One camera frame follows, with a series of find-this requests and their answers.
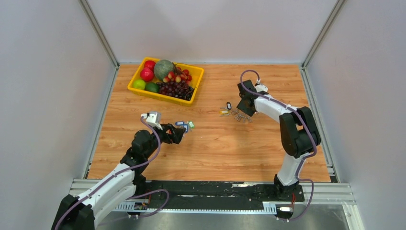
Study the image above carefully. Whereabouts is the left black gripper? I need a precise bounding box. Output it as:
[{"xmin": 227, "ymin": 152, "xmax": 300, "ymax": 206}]
[{"xmin": 144, "ymin": 123, "xmax": 186, "ymax": 159}]

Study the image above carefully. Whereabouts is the large silver keyring with clips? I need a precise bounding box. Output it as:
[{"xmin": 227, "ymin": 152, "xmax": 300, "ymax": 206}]
[{"xmin": 230, "ymin": 109, "xmax": 252, "ymax": 123}]

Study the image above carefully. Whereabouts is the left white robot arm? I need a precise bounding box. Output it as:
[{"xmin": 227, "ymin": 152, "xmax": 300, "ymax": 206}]
[{"xmin": 51, "ymin": 124, "xmax": 186, "ymax": 230}]

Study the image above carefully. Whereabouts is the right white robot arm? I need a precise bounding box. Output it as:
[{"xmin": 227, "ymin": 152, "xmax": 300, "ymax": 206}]
[{"xmin": 237, "ymin": 80, "xmax": 321, "ymax": 200}]

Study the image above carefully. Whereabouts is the pile of coloured tagged keys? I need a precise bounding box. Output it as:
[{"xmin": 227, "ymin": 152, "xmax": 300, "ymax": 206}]
[{"xmin": 175, "ymin": 121, "xmax": 195, "ymax": 133}]

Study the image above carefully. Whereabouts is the purple grape bunch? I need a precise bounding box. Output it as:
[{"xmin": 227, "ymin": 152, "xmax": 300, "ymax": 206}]
[{"xmin": 157, "ymin": 81, "xmax": 194, "ymax": 101}]

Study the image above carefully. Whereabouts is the dark green lime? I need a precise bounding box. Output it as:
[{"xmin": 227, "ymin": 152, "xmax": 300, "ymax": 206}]
[{"xmin": 145, "ymin": 82, "xmax": 160, "ymax": 93}]

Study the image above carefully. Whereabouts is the red lychee cluster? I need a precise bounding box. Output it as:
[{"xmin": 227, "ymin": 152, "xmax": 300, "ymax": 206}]
[{"xmin": 163, "ymin": 67, "xmax": 192, "ymax": 86}]

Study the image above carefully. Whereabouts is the light green lime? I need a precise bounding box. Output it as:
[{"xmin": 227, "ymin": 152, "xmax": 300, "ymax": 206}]
[{"xmin": 132, "ymin": 79, "xmax": 146, "ymax": 90}]

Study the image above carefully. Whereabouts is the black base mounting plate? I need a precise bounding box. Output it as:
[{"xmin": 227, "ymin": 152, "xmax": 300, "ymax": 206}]
[{"xmin": 135, "ymin": 181, "xmax": 305, "ymax": 211}]

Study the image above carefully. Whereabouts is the green melon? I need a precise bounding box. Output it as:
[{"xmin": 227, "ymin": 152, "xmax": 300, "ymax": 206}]
[{"xmin": 154, "ymin": 59, "xmax": 175, "ymax": 81}]

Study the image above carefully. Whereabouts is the red apple front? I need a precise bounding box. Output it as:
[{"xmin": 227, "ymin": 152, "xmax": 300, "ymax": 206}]
[{"xmin": 139, "ymin": 67, "xmax": 155, "ymax": 82}]

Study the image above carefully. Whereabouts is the red apple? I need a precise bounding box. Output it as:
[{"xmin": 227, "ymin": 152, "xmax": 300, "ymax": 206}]
[
  {"xmin": 144, "ymin": 60, "xmax": 156, "ymax": 71},
  {"xmin": 139, "ymin": 67, "xmax": 155, "ymax": 82}
]

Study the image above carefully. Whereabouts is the red apple back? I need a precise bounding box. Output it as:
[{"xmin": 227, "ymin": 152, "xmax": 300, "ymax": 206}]
[{"xmin": 144, "ymin": 60, "xmax": 156, "ymax": 71}]

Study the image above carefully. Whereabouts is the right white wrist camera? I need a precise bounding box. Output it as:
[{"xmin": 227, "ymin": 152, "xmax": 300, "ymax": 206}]
[{"xmin": 255, "ymin": 83, "xmax": 268, "ymax": 93}]

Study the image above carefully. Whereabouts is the aluminium frame rail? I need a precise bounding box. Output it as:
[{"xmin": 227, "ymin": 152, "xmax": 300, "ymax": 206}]
[{"xmin": 69, "ymin": 179, "xmax": 356, "ymax": 215}]

